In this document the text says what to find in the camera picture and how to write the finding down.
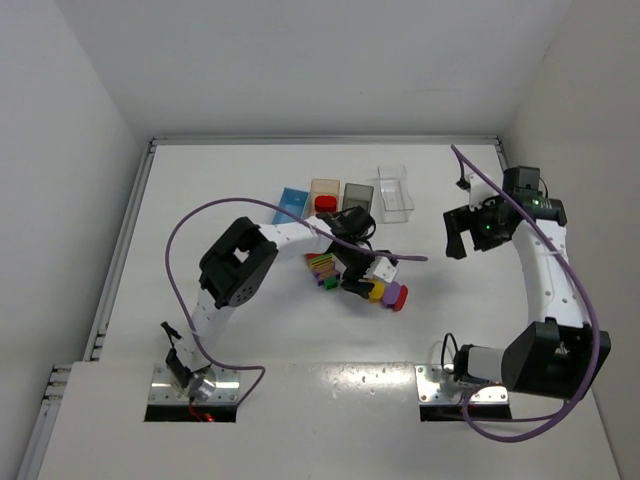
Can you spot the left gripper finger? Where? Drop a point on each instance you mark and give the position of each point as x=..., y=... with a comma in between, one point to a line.
x=356, y=263
x=362, y=287

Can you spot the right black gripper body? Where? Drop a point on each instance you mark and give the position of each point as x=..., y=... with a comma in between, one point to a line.
x=460, y=225

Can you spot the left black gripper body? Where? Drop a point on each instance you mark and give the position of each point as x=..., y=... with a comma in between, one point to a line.
x=356, y=272

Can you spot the yellow rounded lego brick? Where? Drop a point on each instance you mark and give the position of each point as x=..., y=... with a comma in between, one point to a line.
x=377, y=292

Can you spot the red rounded lego brick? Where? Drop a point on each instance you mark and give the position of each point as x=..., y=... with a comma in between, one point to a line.
x=398, y=305

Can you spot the purple butterfly lego brick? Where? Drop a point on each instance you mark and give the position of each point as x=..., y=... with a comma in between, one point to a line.
x=319, y=278

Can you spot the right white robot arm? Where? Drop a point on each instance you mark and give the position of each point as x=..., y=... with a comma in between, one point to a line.
x=551, y=356

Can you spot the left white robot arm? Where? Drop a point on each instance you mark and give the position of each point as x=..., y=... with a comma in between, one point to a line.
x=235, y=266

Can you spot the green number lego brick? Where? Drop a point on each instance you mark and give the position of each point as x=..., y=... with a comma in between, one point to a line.
x=330, y=283

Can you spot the grey translucent bin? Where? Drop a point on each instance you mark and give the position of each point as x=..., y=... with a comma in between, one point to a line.
x=358, y=195

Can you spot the tan translucent bin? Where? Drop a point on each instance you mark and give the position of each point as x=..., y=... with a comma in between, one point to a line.
x=320, y=186

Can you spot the clear transparent bin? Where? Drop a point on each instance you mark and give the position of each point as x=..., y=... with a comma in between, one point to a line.
x=397, y=203

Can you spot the blue rectangular bin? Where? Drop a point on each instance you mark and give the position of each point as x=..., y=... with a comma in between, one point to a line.
x=293, y=203

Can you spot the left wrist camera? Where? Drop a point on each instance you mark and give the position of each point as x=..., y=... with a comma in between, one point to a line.
x=381, y=269

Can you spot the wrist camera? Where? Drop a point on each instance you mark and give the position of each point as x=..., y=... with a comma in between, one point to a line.
x=478, y=190
x=381, y=269

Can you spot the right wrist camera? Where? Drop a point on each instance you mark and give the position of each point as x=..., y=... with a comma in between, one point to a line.
x=478, y=190

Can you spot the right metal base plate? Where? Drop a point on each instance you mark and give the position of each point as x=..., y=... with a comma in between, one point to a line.
x=436, y=387

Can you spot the metal base plate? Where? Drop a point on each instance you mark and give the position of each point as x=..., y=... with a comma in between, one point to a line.
x=436, y=387
x=213, y=387

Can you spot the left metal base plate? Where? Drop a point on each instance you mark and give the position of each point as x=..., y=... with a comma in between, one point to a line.
x=213, y=387

